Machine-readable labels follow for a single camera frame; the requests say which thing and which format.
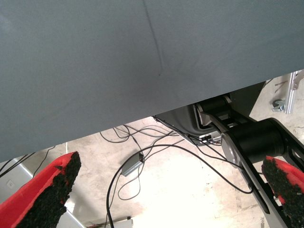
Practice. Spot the white power strip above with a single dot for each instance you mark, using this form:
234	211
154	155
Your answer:
123	223

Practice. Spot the dark grey table cloth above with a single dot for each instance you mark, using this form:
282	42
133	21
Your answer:
95	71

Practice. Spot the grey caster wheel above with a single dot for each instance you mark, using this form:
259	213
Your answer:
278	105

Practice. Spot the metal corner bracket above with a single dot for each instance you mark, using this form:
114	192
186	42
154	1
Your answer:
298	80

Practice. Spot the grey power adapter box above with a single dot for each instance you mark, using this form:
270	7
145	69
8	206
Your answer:
131	167

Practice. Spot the aluminium profile leg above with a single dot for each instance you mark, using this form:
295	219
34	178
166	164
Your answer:
291	99

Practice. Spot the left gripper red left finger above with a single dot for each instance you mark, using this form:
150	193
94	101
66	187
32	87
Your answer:
35	202

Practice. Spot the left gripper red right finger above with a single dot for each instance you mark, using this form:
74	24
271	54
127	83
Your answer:
287	190

